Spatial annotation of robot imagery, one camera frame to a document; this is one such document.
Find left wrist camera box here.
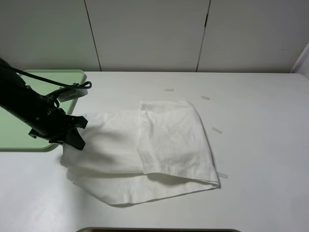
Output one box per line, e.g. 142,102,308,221
57,88,88,102

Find green plastic tray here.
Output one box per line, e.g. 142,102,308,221
0,70,86,152

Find clear tape marker right middle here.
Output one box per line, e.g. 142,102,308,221
212,127,222,134

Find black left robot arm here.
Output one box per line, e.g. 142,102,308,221
0,59,92,150

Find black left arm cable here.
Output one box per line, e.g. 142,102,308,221
0,58,93,90

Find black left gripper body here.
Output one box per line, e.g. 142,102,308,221
28,96,72,143

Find white short sleeve shirt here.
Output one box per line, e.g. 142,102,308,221
60,101,220,205

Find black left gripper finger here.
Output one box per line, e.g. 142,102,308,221
69,116,88,129
63,130,85,150

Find clear tape marker right near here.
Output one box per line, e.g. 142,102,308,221
217,172,228,179

